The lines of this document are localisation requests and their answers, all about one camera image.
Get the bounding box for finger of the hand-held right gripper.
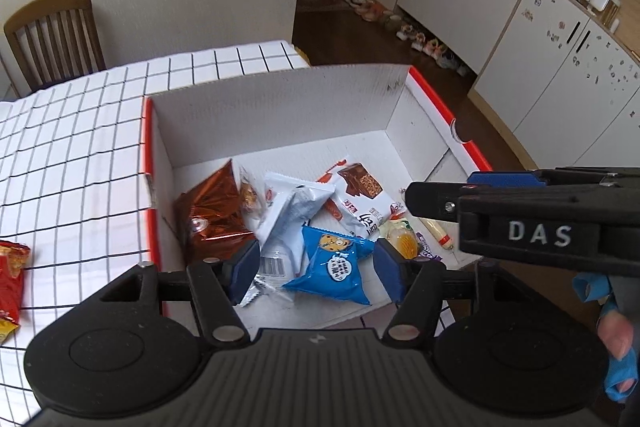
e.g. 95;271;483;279
467;167;640;188
405;181;471;224

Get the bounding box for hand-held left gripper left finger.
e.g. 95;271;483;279
70;239;262;348

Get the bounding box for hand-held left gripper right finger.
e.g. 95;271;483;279
372;238;551;348

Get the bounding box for yellow chips packet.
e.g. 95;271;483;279
380;217;418;260

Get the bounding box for sausage stick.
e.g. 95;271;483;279
417;217;456;253

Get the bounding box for purple candy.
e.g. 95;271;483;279
416;232;446;264

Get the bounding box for blue snack packet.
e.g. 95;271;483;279
282;224;377;306

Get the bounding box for brown foil snack packet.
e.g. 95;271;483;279
174;158;258;260

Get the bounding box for white cardboard box red edges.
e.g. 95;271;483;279
141;64;495;338

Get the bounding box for yellow red chips bag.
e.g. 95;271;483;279
0;239;31;343

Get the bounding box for person's right hand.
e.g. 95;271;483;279
572;272;640;403

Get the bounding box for white orange snack packet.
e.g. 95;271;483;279
317;160;408;240

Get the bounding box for white cabinet with stickers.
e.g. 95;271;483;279
467;0;640;170

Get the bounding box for row of shoes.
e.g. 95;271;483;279
345;0;473;78

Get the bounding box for white checked tablecloth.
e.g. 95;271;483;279
0;39;311;427

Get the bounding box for wooden chair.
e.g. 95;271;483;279
4;0;107;92

